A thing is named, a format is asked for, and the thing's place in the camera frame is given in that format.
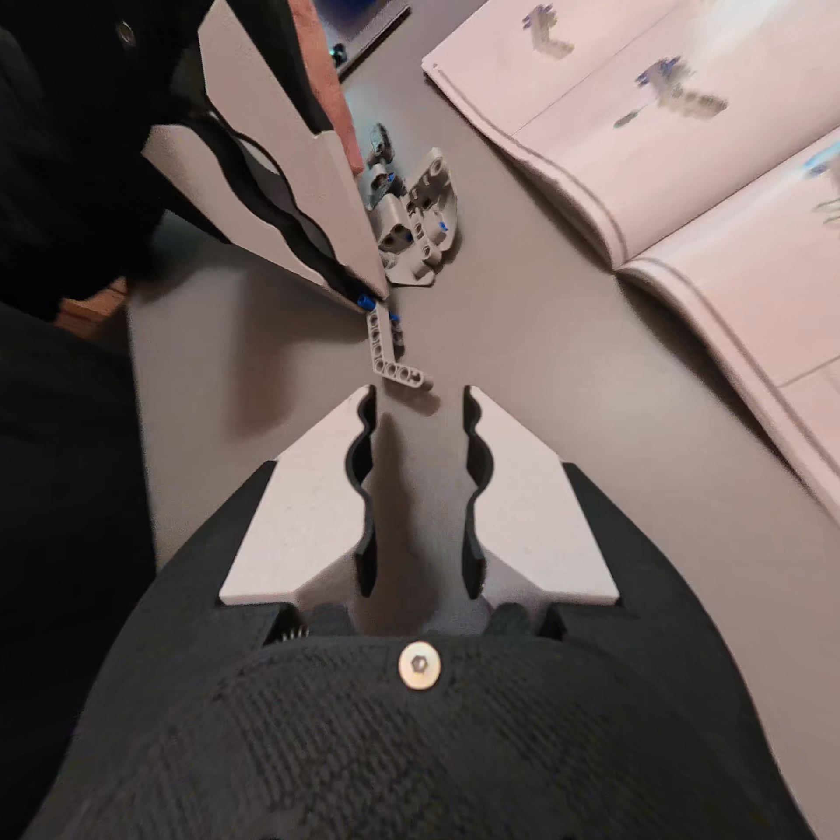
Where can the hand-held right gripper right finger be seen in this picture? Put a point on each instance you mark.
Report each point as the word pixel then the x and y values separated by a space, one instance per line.
pixel 531 512

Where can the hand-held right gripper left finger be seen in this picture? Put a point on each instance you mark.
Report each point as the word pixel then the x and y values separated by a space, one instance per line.
pixel 302 512

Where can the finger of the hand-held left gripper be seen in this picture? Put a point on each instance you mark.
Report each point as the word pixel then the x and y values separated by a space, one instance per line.
pixel 216 197
pixel 275 98

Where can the grey L-shaped building beam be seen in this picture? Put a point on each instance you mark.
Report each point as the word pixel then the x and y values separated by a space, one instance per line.
pixel 384 341

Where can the grey desk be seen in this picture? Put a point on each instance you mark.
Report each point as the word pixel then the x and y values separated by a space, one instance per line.
pixel 558 341

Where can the pink object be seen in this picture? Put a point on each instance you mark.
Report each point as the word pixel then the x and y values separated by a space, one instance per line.
pixel 321 65

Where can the dark tray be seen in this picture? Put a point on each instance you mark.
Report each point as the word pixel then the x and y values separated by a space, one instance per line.
pixel 377 29

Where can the grey building block assembly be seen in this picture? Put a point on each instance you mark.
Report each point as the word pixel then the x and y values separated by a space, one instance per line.
pixel 426 216

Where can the person's dark clothing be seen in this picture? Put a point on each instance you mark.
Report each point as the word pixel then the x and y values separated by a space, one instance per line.
pixel 52 525

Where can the open instruction booklet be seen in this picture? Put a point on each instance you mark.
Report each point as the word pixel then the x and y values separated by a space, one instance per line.
pixel 656 164

